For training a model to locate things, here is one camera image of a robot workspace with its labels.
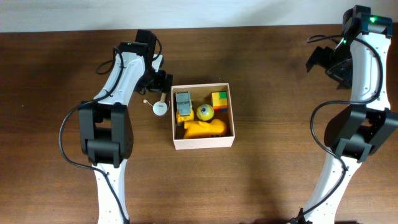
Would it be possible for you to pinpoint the white rattle drum toy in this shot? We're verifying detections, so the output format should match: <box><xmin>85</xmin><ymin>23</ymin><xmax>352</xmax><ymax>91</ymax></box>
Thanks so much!
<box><xmin>143</xmin><ymin>93</ymin><xmax>170</xmax><ymax>116</ymax></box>

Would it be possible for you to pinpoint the yellow grey toy truck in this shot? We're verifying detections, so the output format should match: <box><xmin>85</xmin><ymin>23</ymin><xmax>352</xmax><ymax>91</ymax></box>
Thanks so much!
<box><xmin>175</xmin><ymin>91</ymin><xmax>194</xmax><ymax>126</ymax></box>

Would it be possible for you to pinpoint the yellow ball with eyes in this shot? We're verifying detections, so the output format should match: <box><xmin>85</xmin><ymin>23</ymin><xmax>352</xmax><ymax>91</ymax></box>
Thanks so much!
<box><xmin>196</xmin><ymin>104</ymin><xmax>215</xmax><ymax>121</ymax></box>

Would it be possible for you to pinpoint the orange toy dinosaur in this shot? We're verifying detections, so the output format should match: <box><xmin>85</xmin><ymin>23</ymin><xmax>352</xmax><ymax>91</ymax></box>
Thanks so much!
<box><xmin>183</xmin><ymin>119</ymin><xmax>228</xmax><ymax>139</ymax></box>

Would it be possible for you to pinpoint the colourful puzzle cube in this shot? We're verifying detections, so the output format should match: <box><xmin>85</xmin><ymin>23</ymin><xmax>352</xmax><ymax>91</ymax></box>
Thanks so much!
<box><xmin>211</xmin><ymin>91</ymin><xmax>228</xmax><ymax>112</ymax></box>

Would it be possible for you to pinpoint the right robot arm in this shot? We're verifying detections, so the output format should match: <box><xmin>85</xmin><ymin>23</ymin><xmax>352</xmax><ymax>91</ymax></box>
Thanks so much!
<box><xmin>289</xmin><ymin>5</ymin><xmax>397</xmax><ymax>223</ymax></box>

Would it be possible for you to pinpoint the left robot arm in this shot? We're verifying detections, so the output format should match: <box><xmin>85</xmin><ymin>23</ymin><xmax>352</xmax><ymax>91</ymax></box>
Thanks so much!
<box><xmin>78</xmin><ymin>30</ymin><xmax>173</xmax><ymax>223</ymax></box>

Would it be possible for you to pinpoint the pink cardboard box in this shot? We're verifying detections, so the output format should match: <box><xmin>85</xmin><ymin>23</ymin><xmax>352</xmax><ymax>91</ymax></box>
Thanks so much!
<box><xmin>170</xmin><ymin>83</ymin><xmax>235</xmax><ymax>150</ymax></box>

